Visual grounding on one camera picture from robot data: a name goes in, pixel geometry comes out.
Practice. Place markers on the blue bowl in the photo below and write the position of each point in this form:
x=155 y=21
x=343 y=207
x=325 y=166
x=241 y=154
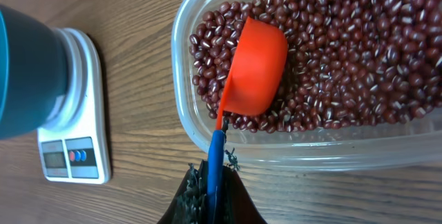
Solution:
x=33 y=72

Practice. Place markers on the red beans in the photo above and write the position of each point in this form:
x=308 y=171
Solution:
x=349 y=62

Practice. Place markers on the white digital kitchen scale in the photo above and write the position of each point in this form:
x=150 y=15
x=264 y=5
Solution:
x=72 y=144

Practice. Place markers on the clear plastic container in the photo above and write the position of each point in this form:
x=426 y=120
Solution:
x=350 y=148

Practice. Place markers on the red scoop with blue handle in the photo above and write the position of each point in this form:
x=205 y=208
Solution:
x=252 y=83

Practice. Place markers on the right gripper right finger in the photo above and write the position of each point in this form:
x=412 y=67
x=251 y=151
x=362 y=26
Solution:
x=237 y=206

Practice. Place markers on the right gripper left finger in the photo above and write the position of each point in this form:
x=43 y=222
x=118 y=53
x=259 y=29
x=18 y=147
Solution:
x=189 y=202

